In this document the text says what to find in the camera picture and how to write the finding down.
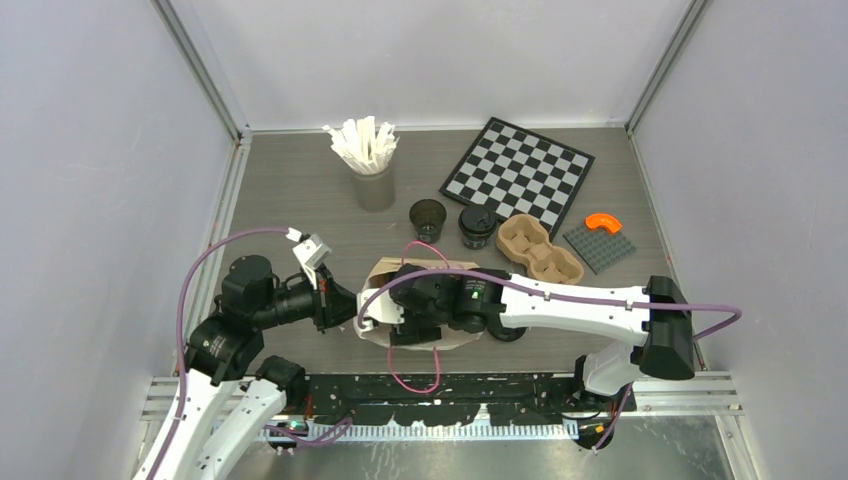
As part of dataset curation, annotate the black coffee cup lid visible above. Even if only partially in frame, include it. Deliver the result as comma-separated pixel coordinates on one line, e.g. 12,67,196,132
487,325,527,343

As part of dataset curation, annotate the grey cylindrical straw holder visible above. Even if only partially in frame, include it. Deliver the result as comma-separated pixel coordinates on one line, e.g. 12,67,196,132
350,165,396,212

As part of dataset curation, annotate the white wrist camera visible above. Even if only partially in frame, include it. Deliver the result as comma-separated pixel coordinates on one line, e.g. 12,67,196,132
356,288,404,331
292,234,332,290

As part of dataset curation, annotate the black and white chessboard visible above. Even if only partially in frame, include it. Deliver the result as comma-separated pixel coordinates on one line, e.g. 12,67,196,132
439,117,595,237

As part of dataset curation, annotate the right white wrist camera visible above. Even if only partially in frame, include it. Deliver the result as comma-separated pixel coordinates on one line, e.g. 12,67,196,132
356,288,404,331

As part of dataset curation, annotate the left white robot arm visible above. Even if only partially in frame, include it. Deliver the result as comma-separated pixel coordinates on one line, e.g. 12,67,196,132
135,255,357,479

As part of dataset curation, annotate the orange curved plastic piece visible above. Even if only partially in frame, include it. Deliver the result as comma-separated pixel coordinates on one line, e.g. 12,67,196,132
584,212,623,235

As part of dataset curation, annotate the bundle of white wrapped straws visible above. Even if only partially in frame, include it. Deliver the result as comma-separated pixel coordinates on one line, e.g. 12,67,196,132
322,116,398,176

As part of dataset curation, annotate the grey studded building baseplate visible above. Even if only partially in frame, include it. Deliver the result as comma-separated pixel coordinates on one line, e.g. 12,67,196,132
563,225,637,274

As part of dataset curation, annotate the pink and cream paper bag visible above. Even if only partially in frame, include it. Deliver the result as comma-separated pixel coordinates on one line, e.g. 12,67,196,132
351,239,485,396

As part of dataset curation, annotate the black lidded coffee cup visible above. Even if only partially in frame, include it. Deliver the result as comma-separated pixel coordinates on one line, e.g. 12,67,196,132
458,204,498,250

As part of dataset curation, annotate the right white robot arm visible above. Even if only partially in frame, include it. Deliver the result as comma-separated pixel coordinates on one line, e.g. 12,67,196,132
374,264,695,411

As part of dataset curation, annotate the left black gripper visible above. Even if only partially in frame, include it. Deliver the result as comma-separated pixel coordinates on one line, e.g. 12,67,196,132
255,261,358,331

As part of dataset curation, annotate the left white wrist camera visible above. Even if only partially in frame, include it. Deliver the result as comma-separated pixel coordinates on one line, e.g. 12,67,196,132
292,234,332,290

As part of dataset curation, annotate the brown cardboard cup carrier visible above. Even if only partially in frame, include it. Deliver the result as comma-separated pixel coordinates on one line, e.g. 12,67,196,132
496,214,585,285

